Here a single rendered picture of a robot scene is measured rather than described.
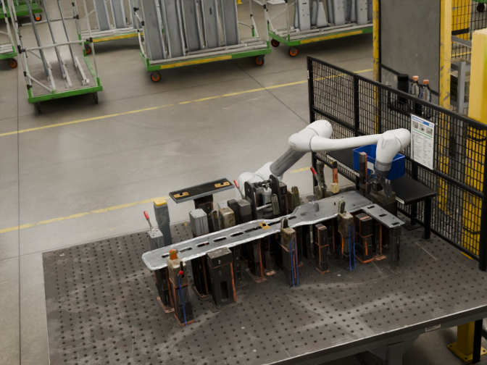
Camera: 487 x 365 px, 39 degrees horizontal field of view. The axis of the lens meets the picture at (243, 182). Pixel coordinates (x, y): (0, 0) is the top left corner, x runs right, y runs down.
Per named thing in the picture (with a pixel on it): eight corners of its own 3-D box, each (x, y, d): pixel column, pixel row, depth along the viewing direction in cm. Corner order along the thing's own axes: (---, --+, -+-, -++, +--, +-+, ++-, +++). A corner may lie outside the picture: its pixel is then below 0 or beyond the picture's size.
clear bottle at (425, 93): (424, 115, 410) (425, 82, 402) (417, 112, 416) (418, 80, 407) (433, 112, 413) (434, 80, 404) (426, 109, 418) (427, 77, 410)
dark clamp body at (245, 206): (245, 265, 415) (239, 208, 399) (236, 256, 426) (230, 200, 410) (261, 260, 418) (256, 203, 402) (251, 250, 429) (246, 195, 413)
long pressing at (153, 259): (151, 274, 360) (151, 271, 359) (139, 255, 379) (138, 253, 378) (375, 205, 407) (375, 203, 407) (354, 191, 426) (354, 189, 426)
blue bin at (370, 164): (385, 182, 423) (385, 163, 418) (352, 168, 447) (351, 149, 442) (405, 174, 431) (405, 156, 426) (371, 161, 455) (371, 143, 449)
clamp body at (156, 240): (159, 295, 394) (149, 240, 379) (152, 285, 403) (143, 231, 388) (175, 290, 397) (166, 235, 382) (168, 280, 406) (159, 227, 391)
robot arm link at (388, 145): (388, 166, 378) (399, 157, 387) (393, 140, 370) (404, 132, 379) (370, 158, 384) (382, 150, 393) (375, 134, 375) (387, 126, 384)
